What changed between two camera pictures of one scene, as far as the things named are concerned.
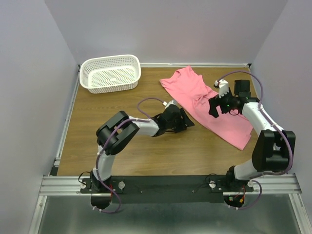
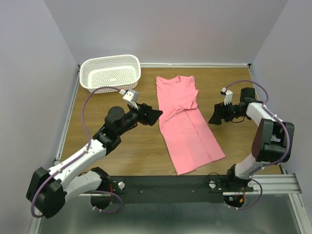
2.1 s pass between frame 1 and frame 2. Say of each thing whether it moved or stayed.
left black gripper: moved
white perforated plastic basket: stayed
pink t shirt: moved
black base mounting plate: stayed
